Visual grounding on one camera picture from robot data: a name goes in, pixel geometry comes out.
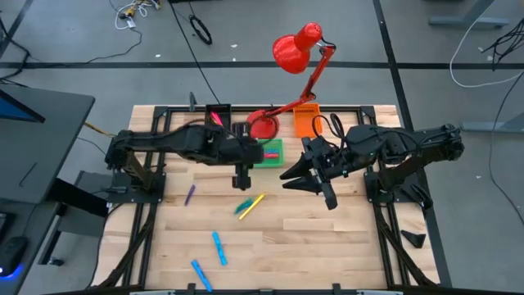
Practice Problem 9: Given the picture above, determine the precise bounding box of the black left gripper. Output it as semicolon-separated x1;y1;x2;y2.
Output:
211;121;265;166

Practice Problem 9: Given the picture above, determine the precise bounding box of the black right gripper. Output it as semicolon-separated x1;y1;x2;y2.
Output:
279;136;350;195

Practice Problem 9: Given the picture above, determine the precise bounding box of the yellow highlighter marker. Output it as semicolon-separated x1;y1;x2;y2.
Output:
238;192;267;221

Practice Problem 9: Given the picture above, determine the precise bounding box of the teal highlighter marker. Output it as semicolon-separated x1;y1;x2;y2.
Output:
233;197;255;216

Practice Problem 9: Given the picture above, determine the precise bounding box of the green plastic basket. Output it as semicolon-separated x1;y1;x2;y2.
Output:
253;138;286;169

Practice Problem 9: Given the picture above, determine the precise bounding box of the orange plastic basket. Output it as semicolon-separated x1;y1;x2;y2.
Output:
292;102;324;139

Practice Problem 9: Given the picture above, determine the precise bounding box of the black plastic basket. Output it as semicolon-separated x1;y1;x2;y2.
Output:
204;103;233;128

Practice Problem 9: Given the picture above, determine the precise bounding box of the purple highlighter marker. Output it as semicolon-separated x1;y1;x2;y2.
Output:
183;184;197;207

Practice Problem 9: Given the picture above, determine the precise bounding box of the red desk lamp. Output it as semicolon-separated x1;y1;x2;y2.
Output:
245;21;337;140

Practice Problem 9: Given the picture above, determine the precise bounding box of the black desk base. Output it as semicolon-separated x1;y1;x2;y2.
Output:
38;170;111;267

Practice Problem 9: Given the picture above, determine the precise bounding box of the grey desk leg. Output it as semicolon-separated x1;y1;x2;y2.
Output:
459;111;524;134
428;0;512;29

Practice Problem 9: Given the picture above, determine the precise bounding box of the dark grey desk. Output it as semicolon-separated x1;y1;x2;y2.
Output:
0;84;97;206

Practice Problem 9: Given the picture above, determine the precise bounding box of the monitor with blue screen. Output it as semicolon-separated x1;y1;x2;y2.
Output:
0;88;47;125

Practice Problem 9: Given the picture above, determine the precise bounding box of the black computer mouse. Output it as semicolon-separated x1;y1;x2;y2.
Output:
0;236;29;279

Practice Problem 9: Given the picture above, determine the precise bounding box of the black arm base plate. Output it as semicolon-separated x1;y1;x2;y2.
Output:
106;168;167;205
365;170;418;205

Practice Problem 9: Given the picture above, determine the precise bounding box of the black aluminium table frame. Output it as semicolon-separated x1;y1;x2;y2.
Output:
92;104;439;295

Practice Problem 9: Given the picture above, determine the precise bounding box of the black cable coil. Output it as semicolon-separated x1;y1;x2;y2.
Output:
188;14;214;46

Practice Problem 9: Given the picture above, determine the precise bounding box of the white cable bundle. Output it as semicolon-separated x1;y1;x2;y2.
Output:
113;0;161;31

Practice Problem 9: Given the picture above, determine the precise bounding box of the white floor cable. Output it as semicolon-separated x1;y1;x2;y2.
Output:
449;0;524;89

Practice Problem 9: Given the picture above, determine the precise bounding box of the black cable bundle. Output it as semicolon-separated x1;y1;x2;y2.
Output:
481;27;524;71

